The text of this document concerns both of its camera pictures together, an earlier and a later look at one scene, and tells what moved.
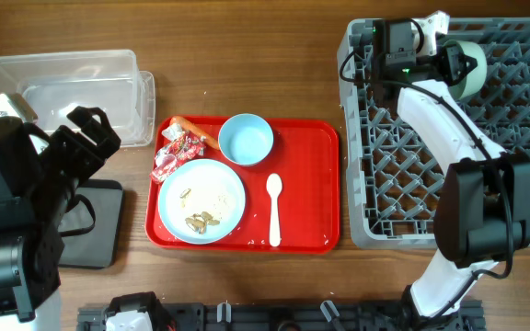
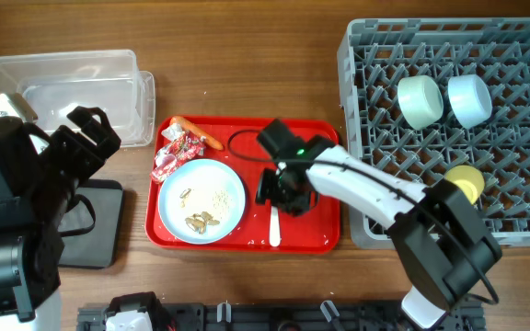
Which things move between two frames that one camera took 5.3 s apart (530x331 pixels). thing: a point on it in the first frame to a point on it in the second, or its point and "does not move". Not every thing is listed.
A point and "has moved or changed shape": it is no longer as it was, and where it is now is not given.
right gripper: (452, 64) to (283, 198)
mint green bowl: (475, 77) has moved or changed shape
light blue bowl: (246, 139) to (470, 97)
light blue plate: (201, 202) does not move
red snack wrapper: (183, 147) does not move
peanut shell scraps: (198, 222) does not move
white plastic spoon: (274, 186) does not move
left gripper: (89, 158) does not move
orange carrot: (185, 124) does not move
